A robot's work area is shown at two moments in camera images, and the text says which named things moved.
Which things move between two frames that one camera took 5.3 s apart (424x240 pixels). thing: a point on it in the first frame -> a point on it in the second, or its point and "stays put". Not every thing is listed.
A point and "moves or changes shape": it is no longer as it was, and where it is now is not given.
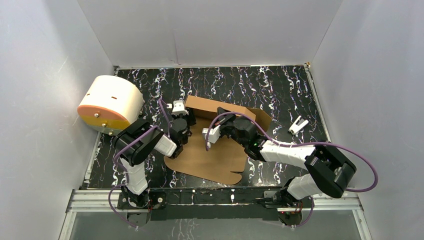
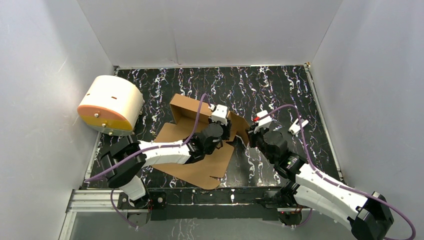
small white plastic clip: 295,128 stays put
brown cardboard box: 220,163 moves or changes shape
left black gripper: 187,118 -> 226,129
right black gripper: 223,121 -> 252,135
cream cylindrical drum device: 110,104 stays put
